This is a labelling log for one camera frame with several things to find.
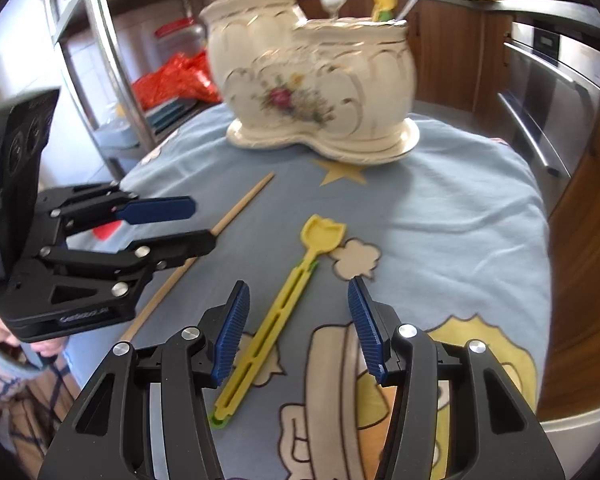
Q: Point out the white floral ceramic utensil holder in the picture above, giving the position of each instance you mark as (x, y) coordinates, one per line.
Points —
(343, 87)

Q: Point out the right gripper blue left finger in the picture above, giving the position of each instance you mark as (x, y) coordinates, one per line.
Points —
(233, 318)

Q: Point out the yellow green plastic spoon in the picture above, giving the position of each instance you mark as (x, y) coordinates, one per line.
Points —
(319, 236)

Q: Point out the blue cartoon table cloth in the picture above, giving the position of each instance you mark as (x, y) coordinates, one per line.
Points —
(451, 243)

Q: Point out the stainless steel built-in oven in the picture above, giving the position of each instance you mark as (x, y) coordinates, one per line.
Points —
(549, 103)

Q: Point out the person's left hand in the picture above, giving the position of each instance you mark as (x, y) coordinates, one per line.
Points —
(46, 348)

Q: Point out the stainless steel shelf rack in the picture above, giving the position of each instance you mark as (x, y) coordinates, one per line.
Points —
(66, 18)

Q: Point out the wooden chopstick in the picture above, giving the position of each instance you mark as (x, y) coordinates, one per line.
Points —
(165, 289)

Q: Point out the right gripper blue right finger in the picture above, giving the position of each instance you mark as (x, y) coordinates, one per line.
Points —
(370, 329)

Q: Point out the red plastic bag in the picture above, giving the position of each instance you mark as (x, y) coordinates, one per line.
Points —
(182, 77)

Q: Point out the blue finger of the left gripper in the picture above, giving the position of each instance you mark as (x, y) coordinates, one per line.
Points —
(155, 210)
(171, 251)

